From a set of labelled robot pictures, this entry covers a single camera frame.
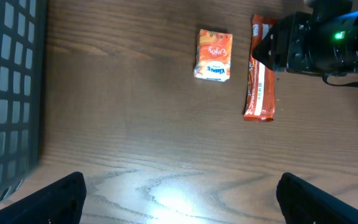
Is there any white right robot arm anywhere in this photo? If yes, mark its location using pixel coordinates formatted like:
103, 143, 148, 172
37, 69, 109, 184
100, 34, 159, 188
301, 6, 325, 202
252, 1, 358, 76

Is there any grey plastic mesh basket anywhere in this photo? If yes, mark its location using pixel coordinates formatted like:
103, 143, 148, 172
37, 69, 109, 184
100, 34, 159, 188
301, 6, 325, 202
0, 0, 47, 203

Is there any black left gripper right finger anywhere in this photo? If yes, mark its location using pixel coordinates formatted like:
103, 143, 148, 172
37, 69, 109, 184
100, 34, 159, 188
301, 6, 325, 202
276, 172, 358, 224

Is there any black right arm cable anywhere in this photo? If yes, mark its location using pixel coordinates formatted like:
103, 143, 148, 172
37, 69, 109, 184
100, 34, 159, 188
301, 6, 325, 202
321, 73, 358, 93

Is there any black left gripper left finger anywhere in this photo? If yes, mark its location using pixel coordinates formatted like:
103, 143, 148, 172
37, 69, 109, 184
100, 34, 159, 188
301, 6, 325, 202
0, 172, 86, 224

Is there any orange tissue pack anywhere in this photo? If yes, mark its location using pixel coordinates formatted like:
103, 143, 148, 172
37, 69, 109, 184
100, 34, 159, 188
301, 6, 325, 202
193, 29, 232, 82

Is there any orange chocolate bar wrapper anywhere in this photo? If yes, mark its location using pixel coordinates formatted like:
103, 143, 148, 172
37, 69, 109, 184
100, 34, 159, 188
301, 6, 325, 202
244, 15, 276, 122

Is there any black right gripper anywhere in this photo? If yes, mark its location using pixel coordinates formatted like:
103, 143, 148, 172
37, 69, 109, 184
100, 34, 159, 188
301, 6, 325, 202
252, 12, 321, 75

